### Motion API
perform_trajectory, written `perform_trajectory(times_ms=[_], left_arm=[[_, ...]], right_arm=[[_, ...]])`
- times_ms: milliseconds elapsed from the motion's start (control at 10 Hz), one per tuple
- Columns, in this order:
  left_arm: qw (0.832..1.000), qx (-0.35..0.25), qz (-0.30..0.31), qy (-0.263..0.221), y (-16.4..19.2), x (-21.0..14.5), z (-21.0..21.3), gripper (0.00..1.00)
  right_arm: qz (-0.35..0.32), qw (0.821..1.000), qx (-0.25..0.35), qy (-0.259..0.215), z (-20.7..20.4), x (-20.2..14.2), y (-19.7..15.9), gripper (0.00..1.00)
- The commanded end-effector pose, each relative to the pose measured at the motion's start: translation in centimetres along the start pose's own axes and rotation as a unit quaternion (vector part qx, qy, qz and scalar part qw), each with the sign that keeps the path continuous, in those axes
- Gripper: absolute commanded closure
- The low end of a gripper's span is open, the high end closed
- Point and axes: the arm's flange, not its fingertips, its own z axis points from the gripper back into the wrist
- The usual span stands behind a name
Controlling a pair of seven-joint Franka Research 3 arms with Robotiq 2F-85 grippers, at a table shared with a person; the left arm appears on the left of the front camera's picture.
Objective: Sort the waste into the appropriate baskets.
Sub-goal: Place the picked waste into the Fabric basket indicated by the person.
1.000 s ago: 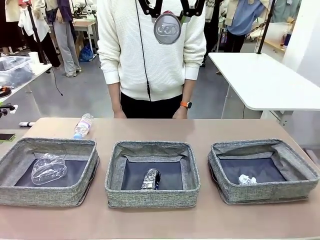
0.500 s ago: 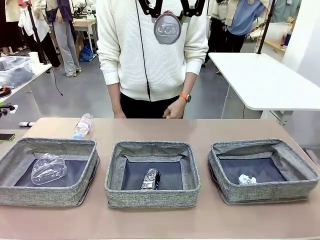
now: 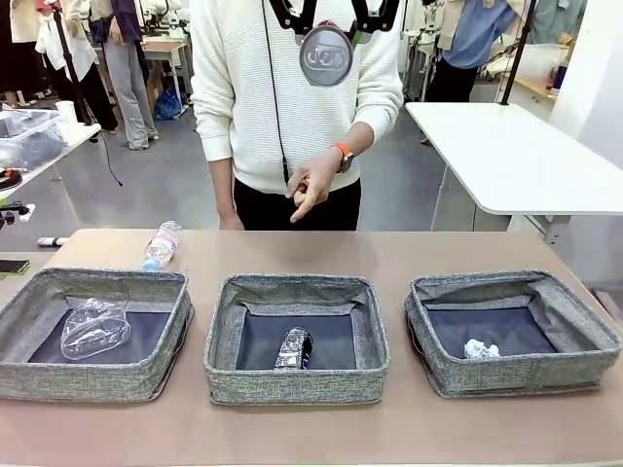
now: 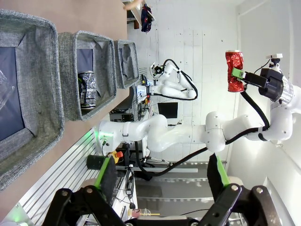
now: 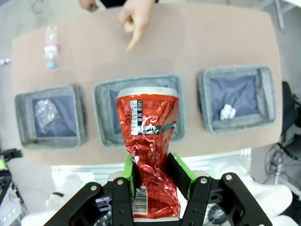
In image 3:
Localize background person blue shirt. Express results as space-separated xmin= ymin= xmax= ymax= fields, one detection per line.
xmin=427 ymin=0 xmax=518 ymax=103

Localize translucent plastic container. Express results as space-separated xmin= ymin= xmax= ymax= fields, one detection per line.
xmin=514 ymin=43 xmax=575 ymax=91

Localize crushed clear plastic cup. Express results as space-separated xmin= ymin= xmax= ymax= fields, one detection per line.
xmin=59 ymin=297 xmax=132 ymax=361

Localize white paper cup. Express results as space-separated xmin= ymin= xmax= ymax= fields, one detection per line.
xmin=54 ymin=100 xmax=79 ymax=126

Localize grey fabric basket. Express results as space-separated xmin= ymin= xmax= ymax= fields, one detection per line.
xmin=403 ymin=269 xmax=623 ymax=399
xmin=202 ymin=272 xmax=391 ymax=406
xmin=0 ymin=266 xmax=196 ymax=404

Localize black trousers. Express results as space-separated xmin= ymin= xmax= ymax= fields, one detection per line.
xmin=233 ymin=175 xmax=362 ymax=232

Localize background person white top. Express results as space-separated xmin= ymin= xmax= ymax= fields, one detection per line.
xmin=34 ymin=0 xmax=119 ymax=133

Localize crushed black soda can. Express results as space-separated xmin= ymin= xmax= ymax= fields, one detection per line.
xmin=275 ymin=328 xmax=315 ymax=372

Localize white paper ball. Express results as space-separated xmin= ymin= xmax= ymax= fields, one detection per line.
xmin=462 ymin=339 xmax=501 ymax=360

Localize background person black clothes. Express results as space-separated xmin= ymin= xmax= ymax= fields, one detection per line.
xmin=0 ymin=0 xmax=40 ymax=106

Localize clear plastic water bottle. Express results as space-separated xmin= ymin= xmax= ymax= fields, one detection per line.
xmin=142 ymin=220 xmax=184 ymax=271

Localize black stand pole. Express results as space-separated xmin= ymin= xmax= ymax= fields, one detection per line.
xmin=499 ymin=0 xmax=537 ymax=107

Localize black tripod pole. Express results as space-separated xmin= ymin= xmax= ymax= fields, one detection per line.
xmin=48 ymin=7 xmax=94 ymax=126

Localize orange wrist watch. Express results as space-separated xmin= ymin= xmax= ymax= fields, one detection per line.
xmin=331 ymin=141 xmax=355 ymax=175

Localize background person grey trousers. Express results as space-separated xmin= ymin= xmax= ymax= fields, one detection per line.
xmin=90 ymin=0 xmax=160 ymax=151

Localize black hanging cable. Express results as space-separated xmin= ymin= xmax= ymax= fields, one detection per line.
xmin=98 ymin=129 xmax=124 ymax=189

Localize person's right forearm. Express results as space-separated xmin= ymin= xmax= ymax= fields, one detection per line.
xmin=208 ymin=158 xmax=238 ymax=220

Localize person's left hand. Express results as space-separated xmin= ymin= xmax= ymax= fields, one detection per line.
xmin=285 ymin=154 xmax=342 ymax=225

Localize small white side table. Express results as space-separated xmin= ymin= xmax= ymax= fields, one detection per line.
xmin=0 ymin=109 xmax=102 ymax=203

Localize wooden background table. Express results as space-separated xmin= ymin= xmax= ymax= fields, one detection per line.
xmin=140 ymin=41 xmax=192 ymax=106

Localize person's left forearm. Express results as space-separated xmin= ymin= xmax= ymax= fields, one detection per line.
xmin=343 ymin=121 xmax=376 ymax=152

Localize person in white sweater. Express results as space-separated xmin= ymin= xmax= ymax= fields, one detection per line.
xmin=188 ymin=0 xmax=405 ymax=196

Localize blue plastic bag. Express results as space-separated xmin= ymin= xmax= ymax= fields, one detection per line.
xmin=154 ymin=90 xmax=184 ymax=122

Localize thin black microphone cable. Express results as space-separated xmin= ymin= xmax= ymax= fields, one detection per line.
xmin=262 ymin=0 xmax=292 ymax=184

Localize crushed red soda can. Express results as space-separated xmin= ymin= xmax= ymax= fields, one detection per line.
xmin=299 ymin=21 xmax=354 ymax=89

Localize black clamp mount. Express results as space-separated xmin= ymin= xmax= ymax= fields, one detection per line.
xmin=0 ymin=201 xmax=36 ymax=228

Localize large white table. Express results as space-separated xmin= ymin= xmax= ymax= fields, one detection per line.
xmin=404 ymin=100 xmax=623 ymax=244

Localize background person green shirt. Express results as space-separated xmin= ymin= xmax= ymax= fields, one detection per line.
xmin=528 ymin=0 xmax=588 ymax=48

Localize clear plastic storage bin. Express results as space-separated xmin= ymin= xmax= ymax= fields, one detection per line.
xmin=0 ymin=109 xmax=67 ymax=171

